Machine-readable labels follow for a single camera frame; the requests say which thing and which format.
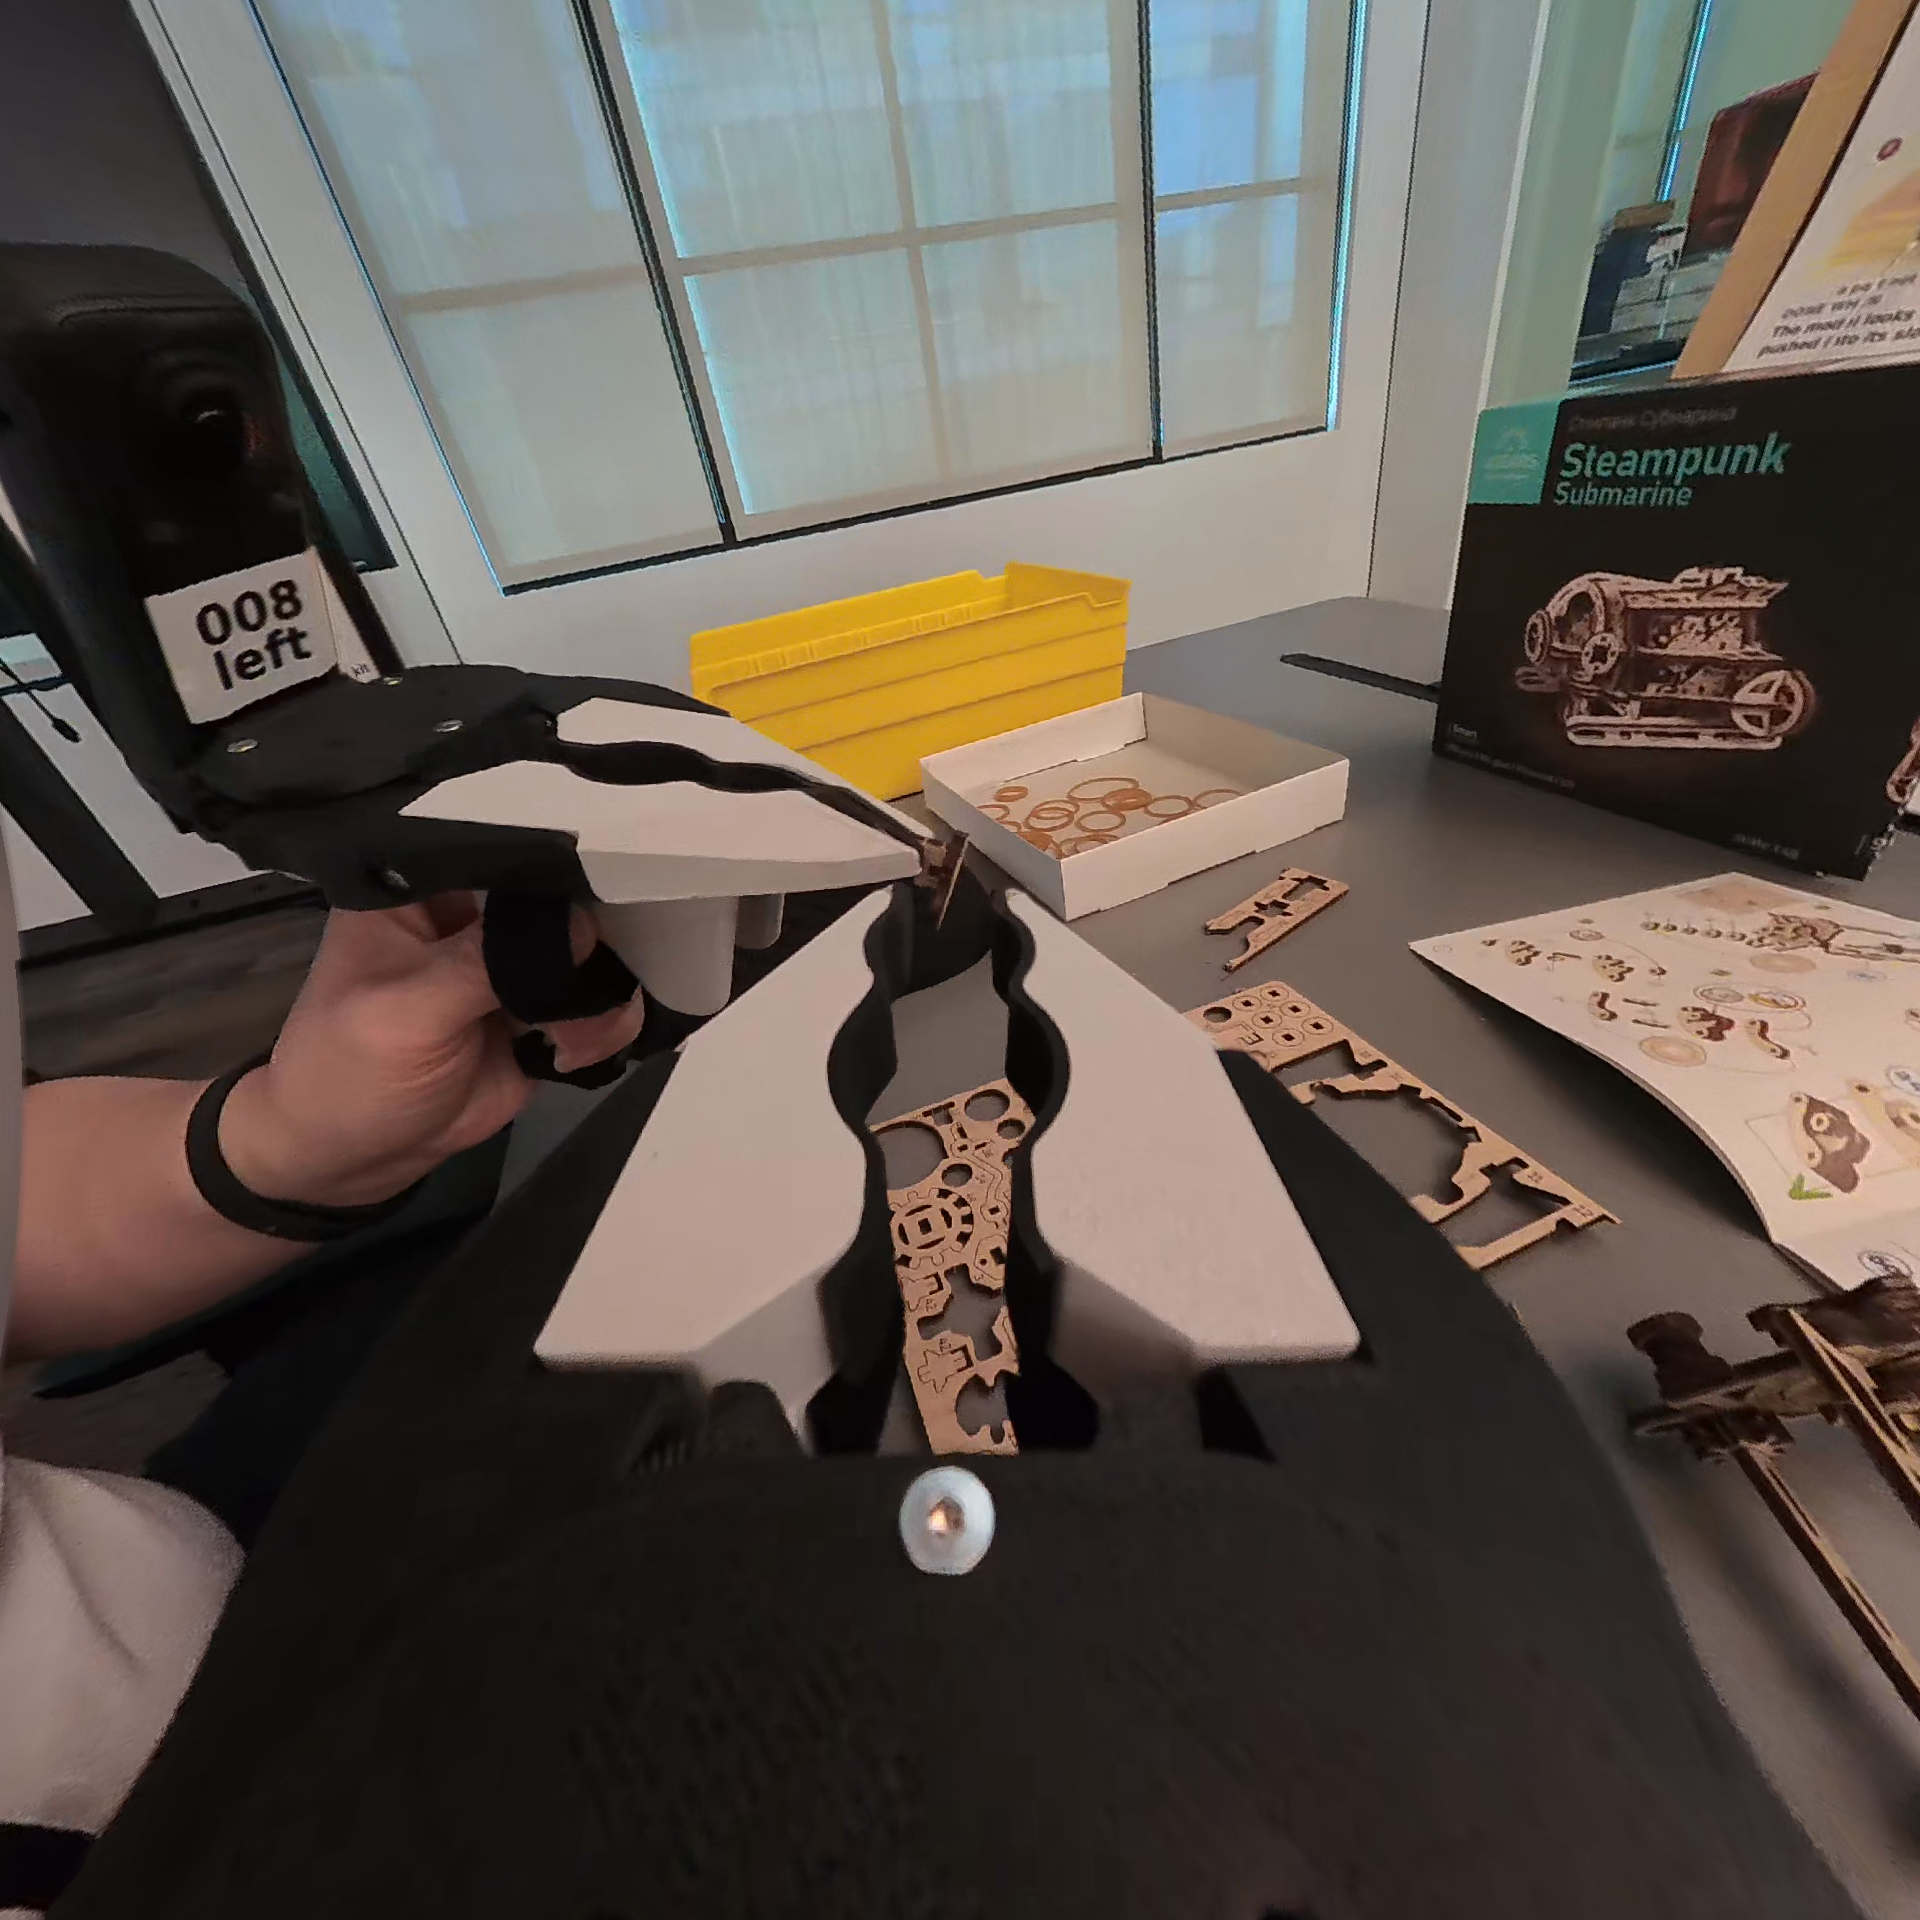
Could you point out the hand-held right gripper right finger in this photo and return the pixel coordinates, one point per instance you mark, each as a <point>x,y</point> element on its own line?
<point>1185,1184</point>

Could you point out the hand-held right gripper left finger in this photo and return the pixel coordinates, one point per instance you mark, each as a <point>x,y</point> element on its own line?
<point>705,1170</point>

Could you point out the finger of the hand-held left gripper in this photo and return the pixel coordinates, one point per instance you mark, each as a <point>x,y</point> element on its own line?
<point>675,726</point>
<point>675,841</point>

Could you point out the small wooden peg part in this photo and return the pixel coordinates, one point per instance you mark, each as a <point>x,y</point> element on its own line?
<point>942,876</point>

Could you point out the large plywood parts sheet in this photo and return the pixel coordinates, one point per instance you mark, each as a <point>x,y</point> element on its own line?
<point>1544,1209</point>

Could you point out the black model kit box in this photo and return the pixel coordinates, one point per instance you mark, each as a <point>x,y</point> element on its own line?
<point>1500,780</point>

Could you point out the dark partly built wooden model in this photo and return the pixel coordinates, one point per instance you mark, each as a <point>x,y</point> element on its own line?
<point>1814,1351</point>

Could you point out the person's left hand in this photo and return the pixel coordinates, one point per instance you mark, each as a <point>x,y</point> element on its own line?
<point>375,1051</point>

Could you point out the yellow plastic bin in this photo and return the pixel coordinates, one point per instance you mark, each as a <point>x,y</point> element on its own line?
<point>898,675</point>

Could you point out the large black screen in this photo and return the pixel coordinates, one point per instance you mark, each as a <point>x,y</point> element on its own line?
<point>343,494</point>

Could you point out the white cardboard tray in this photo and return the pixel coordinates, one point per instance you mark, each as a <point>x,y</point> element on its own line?
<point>1229,826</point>

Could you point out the wooden rings in tray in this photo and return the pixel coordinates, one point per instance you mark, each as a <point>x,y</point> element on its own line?
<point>1118,803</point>

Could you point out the black wristband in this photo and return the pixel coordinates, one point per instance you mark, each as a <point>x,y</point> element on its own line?
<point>210,1170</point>

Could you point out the printed instruction booklet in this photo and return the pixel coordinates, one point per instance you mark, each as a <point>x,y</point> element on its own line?
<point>1649,975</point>

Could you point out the black flat bar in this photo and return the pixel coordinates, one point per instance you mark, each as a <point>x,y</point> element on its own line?
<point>1351,670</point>

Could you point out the large paned window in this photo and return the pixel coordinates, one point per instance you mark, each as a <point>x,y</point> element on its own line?
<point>898,151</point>

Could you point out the stack of books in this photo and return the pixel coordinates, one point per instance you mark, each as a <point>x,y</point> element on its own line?
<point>1644,285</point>

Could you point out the small plywood frame offcut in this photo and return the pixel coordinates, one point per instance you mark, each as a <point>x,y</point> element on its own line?
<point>1274,898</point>

